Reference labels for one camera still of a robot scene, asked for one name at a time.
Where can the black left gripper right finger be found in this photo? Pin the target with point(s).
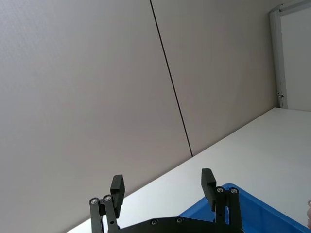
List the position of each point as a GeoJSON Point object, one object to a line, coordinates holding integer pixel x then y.
{"type": "Point", "coordinates": [208, 184]}

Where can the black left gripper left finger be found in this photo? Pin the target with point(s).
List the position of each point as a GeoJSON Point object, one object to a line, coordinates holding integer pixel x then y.
{"type": "Point", "coordinates": [117, 191]}

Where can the blue plastic bin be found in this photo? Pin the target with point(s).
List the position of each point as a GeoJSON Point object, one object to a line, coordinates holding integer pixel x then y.
{"type": "Point", "coordinates": [262, 213]}

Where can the small pale pink object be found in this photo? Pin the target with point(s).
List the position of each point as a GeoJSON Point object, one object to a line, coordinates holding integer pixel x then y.
{"type": "Point", "coordinates": [309, 213]}

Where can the white metal frame post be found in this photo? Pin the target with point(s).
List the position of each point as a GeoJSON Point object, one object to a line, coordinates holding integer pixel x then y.
{"type": "Point", "coordinates": [278, 60]}

